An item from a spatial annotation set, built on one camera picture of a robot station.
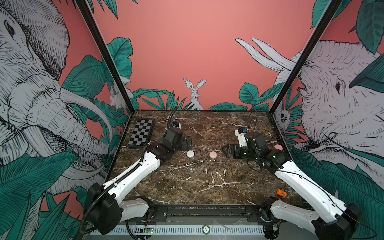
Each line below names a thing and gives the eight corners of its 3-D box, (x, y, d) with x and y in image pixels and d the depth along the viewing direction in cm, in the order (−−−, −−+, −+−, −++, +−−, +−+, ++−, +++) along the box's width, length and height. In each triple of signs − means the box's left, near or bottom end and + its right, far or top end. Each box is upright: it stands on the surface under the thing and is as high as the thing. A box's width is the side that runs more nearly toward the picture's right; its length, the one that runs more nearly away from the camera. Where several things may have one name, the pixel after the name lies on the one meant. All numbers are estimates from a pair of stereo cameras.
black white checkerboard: (130, 148, 101) (127, 144, 97) (138, 122, 116) (137, 118, 112) (148, 148, 101) (147, 145, 98) (155, 122, 116) (153, 118, 113)
